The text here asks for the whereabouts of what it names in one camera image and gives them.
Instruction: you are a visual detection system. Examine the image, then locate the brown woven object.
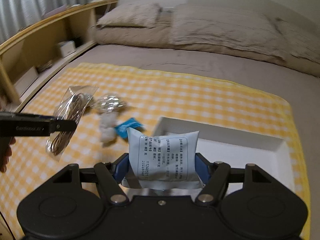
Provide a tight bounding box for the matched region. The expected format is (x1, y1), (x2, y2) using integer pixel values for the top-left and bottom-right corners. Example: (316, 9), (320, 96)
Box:
(35, 60), (53, 73)

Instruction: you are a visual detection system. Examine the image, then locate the yellow checkered blanket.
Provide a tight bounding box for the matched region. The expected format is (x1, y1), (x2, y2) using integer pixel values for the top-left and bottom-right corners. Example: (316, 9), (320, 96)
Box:
(1, 63), (310, 239)

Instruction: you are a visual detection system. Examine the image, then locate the beige folded mattress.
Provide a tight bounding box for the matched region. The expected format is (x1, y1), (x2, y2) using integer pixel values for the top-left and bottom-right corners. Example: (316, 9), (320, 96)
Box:
(94, 15), (319, 76)

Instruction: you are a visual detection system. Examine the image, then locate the purple flat box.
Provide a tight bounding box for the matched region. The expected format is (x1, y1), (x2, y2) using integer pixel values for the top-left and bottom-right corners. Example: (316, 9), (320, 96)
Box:
(43, 5), (68, 19)

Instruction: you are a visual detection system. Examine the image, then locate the white printed foil packet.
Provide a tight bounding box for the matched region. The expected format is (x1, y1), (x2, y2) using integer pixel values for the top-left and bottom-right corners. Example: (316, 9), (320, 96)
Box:
(122, 128), (202, 190)

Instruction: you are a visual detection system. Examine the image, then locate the grey quilted pillow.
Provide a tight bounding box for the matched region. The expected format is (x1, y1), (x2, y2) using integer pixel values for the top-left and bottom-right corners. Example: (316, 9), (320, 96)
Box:
(276, 19), (319, 63)

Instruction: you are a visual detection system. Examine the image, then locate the white cotton tuft bag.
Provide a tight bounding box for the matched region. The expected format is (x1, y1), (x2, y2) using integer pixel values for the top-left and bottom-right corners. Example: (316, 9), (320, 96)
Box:
(99, 112), (118, 144)

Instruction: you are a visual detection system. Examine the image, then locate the brown cord plastic bag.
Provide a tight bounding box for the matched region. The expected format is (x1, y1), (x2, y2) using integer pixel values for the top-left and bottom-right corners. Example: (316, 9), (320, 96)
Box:
(46, 86), (98, 161)

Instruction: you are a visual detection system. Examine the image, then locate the white shallow box tray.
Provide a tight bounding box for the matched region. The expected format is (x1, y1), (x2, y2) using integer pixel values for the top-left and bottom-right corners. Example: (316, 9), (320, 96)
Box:
(153, 117), (295, 192)

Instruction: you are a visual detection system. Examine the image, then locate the small blue sachet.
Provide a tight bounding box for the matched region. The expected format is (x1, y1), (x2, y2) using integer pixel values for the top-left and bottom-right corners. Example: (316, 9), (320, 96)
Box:
(114, 118), (144, 139)

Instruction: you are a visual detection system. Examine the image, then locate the folded grey quilt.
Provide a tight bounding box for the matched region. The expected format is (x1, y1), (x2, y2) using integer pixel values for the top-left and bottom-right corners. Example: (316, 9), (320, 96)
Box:
(169, 4), (285, 60)

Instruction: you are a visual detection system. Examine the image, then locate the white tissue box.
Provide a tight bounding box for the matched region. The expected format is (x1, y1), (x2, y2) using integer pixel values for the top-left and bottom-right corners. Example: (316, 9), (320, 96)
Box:
(57, 41), (76, 57)

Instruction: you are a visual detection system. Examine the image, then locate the wooden low shelf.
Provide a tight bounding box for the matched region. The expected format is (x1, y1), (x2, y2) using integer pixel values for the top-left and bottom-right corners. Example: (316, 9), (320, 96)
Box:
(1, 0), (119, 111)

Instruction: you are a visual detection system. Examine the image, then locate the fluffy white pillow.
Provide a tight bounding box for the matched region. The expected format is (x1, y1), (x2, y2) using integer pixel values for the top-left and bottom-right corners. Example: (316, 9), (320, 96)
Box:
(97, 3), (162, 28)

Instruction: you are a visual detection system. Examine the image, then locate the person left hand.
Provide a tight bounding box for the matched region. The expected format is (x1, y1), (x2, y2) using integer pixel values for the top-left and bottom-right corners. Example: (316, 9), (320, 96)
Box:
(1, 137), (16, 173)

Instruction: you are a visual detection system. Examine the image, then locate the white box on shelf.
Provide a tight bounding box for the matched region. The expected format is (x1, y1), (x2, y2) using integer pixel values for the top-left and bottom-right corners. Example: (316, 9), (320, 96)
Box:
(14, 67), (39, 96)

